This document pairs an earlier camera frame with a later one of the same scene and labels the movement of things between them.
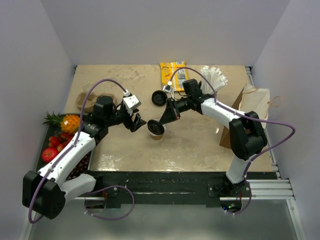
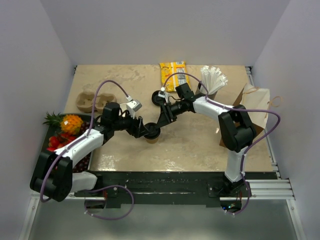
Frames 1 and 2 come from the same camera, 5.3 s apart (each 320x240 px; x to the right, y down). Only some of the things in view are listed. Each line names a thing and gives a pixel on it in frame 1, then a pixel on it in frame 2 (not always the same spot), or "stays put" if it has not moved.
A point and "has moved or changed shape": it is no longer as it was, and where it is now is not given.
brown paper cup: [156, 137] to [152, 141]
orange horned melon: [70, 123] stays put
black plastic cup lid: [155, 127] has moved or changed shape
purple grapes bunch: [81, 167] stays put
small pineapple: [53, 121] stays put
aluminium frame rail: [279, 189] stays put
